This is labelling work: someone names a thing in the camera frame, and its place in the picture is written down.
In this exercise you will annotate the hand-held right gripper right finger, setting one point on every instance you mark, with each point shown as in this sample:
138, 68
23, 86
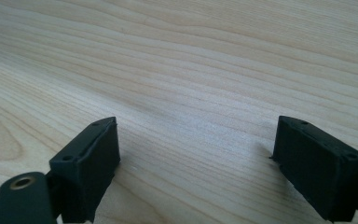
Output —
320, 168

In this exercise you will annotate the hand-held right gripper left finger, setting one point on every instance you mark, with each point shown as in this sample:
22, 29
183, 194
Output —
88, 168

